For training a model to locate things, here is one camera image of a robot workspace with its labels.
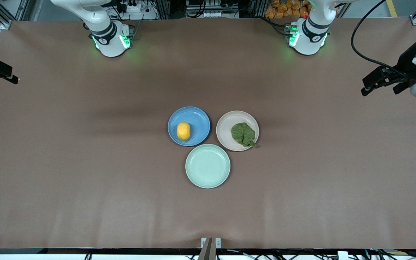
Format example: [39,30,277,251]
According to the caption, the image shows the orange snack bags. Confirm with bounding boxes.
[265,0,311,19]

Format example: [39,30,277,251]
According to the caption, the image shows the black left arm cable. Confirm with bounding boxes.
[350,0,408,75]

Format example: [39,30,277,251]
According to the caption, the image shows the yellow lemon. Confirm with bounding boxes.
[177,122,191,141]

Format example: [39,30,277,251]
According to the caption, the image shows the blue round plate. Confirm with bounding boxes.
[167,106,211,147]

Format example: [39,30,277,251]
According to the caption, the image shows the green lettuce leaf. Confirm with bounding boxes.
[231,122,257,148]

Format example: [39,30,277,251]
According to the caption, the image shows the beige pink round plate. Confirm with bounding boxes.
[216,110,260,152]

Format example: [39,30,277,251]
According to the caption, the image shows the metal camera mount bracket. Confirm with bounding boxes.
[201,237,222,260]

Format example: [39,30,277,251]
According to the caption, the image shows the pale green round plate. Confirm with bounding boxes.
[185,144,231,189]

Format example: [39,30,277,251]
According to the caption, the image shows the black white electronics box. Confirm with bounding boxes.
[186,0,240,18]

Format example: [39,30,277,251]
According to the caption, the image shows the white power strip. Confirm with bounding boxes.
[116,1,158,21]

